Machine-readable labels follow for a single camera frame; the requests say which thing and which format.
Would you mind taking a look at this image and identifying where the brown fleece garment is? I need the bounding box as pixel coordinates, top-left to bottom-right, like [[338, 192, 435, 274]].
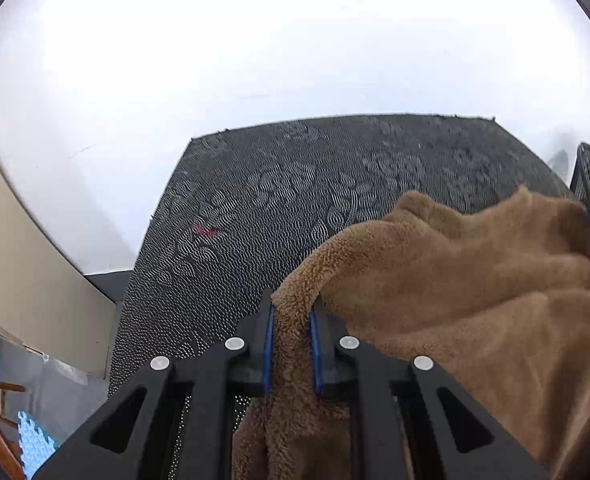
[[232, 188, 590, 479]]

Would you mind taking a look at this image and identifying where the blue foam floor mat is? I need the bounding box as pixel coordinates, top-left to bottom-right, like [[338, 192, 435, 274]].
[[0, 411, 60, 479]]

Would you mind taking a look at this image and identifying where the black patterned table mat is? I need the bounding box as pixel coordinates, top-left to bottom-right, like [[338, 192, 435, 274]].
[[110, 115, 567, 387]]

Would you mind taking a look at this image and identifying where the black mesh chair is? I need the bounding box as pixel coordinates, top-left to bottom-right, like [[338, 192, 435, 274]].
[[570, 142, 590, 205]]

